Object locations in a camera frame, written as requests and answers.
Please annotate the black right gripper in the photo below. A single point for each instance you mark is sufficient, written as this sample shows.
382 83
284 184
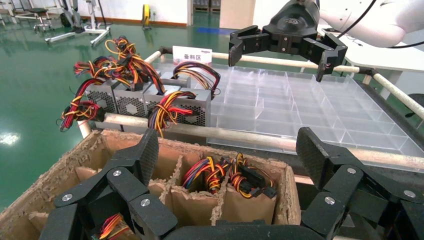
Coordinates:
293 30

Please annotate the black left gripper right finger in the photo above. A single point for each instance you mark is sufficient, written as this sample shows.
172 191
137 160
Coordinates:
344 185

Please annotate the yellow floor fan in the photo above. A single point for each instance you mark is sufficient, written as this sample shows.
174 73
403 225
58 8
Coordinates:
146 15

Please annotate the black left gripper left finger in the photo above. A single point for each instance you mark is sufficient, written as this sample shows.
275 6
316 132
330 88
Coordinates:
129 185

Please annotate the black flat tablet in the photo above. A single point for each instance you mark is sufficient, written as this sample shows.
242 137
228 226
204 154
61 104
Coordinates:
333 30

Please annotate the clear acrylic divided tray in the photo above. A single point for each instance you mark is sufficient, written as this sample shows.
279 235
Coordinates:
298 109

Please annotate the white desk with legs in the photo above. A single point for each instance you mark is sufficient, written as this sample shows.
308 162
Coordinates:
381 56

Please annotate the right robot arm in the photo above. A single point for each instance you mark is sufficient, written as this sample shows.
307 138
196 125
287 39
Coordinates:
381 23

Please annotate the black pipe connector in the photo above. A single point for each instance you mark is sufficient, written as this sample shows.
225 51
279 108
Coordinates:
367 70
165 50

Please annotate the black seat metal stool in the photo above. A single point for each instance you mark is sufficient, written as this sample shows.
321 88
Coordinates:
38 10

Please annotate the white metal floor stand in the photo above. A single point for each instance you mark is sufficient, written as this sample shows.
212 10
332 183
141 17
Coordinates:
66 35

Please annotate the cream rack post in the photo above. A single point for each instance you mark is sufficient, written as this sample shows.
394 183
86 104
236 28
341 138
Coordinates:
84 129

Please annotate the stacked blue crates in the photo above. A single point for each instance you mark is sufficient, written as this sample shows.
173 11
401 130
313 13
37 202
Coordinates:
202 5

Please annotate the cardboard box with dividers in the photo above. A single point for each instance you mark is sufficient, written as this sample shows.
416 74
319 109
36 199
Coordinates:
195 208

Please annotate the black chair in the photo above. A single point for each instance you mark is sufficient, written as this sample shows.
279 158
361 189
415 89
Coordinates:
417 102

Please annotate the cream lower rack board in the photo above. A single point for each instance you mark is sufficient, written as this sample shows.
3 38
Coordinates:
303 180

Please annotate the white sign with characters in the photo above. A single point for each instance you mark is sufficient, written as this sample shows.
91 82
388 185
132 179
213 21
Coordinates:
192 54

